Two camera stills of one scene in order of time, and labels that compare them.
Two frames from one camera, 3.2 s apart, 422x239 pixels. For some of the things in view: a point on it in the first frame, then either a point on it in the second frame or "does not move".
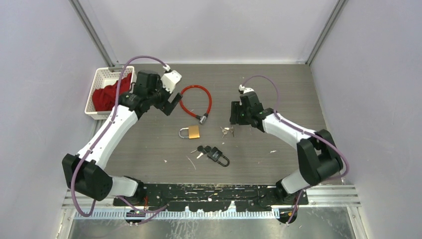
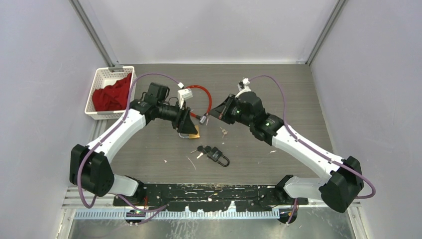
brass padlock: [193, 132] does not move
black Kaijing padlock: [215, 154] does not move
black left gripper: [165, 106] -> [188, 127]
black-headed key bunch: [204, 150] does not move
